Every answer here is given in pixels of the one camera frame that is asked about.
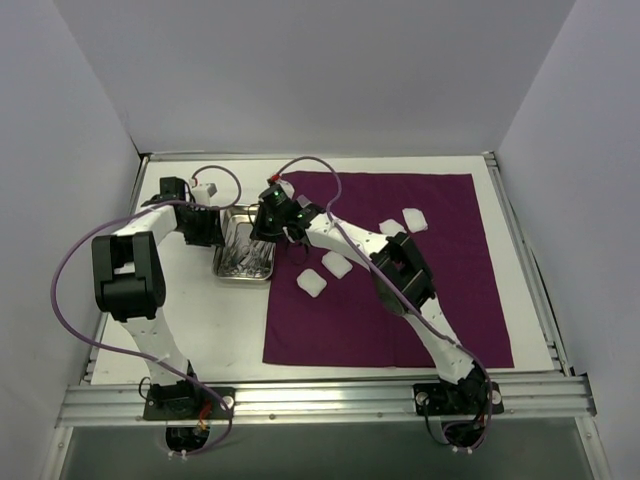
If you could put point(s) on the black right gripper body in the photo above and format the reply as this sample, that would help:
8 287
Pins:
263 226

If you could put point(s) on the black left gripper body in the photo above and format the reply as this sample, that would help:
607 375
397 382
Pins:
208 228

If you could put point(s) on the steel forceps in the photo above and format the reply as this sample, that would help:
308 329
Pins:
261 258
229 259

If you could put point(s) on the steel instrument tray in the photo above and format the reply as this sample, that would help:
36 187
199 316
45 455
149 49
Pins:
236 226

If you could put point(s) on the white gauze pad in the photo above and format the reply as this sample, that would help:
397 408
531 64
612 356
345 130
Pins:
336 264
391 227
415 220
311 282

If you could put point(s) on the purple surgical cloth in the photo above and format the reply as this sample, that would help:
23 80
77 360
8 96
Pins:
347 325

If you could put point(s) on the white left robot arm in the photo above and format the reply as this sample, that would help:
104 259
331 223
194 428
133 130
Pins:
129 282

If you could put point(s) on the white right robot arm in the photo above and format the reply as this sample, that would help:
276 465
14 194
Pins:
402 279

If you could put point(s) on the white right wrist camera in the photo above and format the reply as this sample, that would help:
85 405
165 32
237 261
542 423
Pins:
285 185

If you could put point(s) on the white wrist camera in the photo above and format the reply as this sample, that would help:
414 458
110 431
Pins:
285 185
203 193

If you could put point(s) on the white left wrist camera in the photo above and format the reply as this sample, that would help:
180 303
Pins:
203 193

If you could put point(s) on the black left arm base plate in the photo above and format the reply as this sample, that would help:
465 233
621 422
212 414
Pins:
187 405

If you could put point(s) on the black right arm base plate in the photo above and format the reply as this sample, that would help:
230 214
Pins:
466 399

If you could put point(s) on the aluminium right rail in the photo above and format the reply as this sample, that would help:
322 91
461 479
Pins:
529 269

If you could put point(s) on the aluminium rail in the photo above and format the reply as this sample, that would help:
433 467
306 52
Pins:
524 396
529 269

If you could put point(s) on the aluminium front rail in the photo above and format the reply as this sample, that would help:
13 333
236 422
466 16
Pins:
524 396

